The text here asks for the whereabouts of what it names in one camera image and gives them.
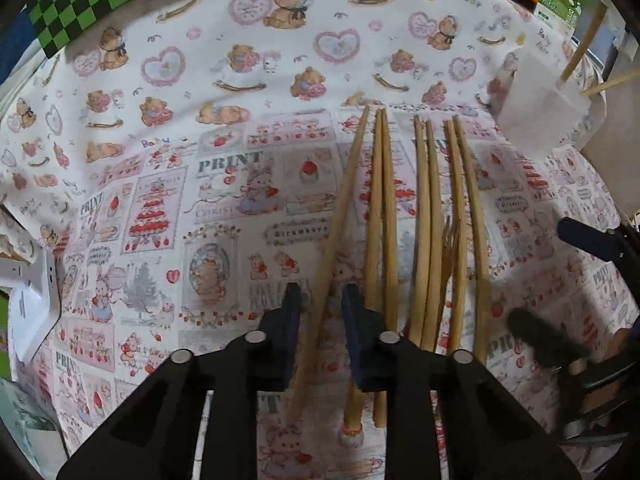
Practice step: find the row of wooden chopsticks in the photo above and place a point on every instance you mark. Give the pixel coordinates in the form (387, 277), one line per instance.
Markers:
(422, 210)

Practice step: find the white bear-print cloth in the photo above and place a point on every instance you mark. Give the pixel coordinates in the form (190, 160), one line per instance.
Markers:
(200, 35)

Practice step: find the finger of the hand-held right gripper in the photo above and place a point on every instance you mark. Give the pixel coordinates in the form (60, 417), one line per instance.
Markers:
(545, 340)
(590, 242)

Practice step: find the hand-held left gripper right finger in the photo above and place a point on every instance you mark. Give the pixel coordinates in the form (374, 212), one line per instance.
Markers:
(352, 320)

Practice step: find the patterned bear print tablecloth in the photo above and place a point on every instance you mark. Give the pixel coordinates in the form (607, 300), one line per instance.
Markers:
(225, 240)

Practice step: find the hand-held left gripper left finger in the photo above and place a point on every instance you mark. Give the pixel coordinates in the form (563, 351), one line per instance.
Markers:
(292, 320)

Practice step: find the pale crumpled packaging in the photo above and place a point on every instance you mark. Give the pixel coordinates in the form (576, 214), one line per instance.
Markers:
(25, 415)

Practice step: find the white paper cup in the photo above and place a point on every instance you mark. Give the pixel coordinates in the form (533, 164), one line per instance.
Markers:
(540, 105)

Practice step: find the pale wooden chopstick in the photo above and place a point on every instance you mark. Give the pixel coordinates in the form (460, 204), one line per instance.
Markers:
(345, 200)
(610, 82)
(582, 45)

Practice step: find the white flat plastic device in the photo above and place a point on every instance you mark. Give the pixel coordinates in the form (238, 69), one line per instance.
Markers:
(30, 305)

